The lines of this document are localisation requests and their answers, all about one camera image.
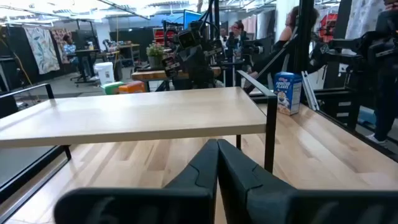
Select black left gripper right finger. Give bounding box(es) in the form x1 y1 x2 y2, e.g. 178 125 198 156
217 138 398 224

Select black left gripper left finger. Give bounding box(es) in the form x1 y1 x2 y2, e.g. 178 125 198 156
53 138 218 224

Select blue cereal box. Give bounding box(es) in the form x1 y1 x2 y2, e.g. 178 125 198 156
273 71 303 116

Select orange cereal box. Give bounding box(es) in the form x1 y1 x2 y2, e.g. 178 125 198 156
118 80 146 95

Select green cereal box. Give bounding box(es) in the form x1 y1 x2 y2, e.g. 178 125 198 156
101 81 125 95

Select grey metal bars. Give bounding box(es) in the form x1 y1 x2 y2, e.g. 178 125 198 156
300 70 320 111

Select wooden table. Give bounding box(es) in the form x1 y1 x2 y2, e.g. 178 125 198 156
131 66 222 91

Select small green potted plant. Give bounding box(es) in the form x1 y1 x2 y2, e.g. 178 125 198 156
146 42 166 69

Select white bin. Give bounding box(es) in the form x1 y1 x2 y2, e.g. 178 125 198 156
93 62 116 86

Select person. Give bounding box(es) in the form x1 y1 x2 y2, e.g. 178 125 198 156
248 5 321 80
365 0 398 144
229 20 248 49
62 34 80 66

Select black desk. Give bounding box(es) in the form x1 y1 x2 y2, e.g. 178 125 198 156
66 49 101 85

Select blue monitor screen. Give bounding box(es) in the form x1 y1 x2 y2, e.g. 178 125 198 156
183 9 203 30

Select red floral cloth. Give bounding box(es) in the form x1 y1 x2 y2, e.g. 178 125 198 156
51 29 73 65

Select pale leaf print cloth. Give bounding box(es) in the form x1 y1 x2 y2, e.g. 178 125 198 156
24 27 60 75

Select white patterned cloth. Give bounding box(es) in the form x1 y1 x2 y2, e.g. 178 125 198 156
345 0 387 40

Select wooden shelf with black frame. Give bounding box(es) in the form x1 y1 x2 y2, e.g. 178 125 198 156
0 70 279 174

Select black aluminium table frame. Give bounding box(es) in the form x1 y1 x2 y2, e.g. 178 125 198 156
0 86 398 218

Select black camera rig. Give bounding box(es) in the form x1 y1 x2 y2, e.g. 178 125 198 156
225 30 266 88

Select black vertical post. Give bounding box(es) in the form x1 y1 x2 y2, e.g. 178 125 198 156
294 0 315 76

